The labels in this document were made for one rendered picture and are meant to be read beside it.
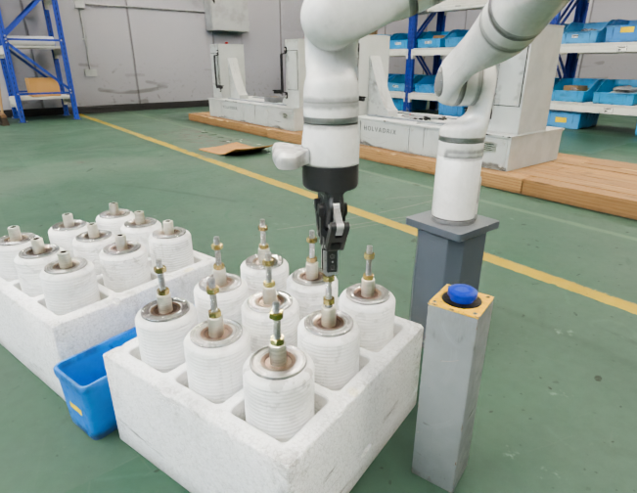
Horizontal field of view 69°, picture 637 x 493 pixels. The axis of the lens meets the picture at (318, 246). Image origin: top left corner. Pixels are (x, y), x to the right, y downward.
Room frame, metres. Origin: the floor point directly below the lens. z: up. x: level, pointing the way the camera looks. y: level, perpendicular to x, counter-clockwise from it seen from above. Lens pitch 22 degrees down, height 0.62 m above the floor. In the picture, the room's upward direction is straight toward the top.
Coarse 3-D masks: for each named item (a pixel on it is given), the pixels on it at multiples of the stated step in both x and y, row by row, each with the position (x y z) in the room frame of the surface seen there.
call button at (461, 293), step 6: (450, 288) 0.57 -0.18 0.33; (456, 288) 0.57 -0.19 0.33; (462, 288) 0.57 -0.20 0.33; (468, 288) 0.57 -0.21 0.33; (474, 288) 0.57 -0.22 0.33; (450, 294) 0.56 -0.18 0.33; (456, 294) 0.55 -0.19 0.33; (462, 294) 0.55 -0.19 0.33; (468, 294) 0.55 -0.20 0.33; (474, 294) 0.55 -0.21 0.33; (456, 300) 0.55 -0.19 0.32; (462, 300) 0.55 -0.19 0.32; (468, 300) 0.55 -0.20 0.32
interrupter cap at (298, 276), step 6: (300, 270) 0.79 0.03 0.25; (318, 270) 0.79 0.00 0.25; (294, 276) 0.77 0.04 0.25; (300, 276) 0.77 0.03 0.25; (318, 276) 0.77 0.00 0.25; (300, 282) 0.74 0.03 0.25; (306, 282) 0.74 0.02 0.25; (312, 282) 0.74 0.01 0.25; (318, 282) 0.74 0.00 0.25; (324, 282) 0.74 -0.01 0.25
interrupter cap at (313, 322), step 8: (312, 312) 0.63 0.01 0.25; (320, 312) 0.63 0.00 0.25; (336, 312) 0.63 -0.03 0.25; (344, 312) 0.63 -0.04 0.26; (304, 320) 0.61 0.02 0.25; (312, 320) 0.61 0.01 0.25; (320, 320) 0.62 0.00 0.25; (336, 320) 0.62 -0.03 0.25; (344, 320) 0.61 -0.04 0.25; (352, 320) 0.61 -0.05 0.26; (312, 328) 0.59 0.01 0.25; (320, 328) 0.59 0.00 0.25; (328, 328) 0.59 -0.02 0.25; (336, 328) 0.59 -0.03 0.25; (344, 328) 0.59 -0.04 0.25; (328, 336) 0.57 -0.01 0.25
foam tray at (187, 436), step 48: (144, 384) 0.56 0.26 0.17; (384, 384) 0.60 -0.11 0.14; (144, 432) 0.58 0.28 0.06; (192, 432) 0.50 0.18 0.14; (240, 432) 0.46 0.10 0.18; (336, 432) 0.49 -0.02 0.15; (384, 432) 0.61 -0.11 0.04; (192, 480) 0.51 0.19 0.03; (240, 480) 0.45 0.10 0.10; (288, 480) 0.40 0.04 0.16; (336, 480) 0.49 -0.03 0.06
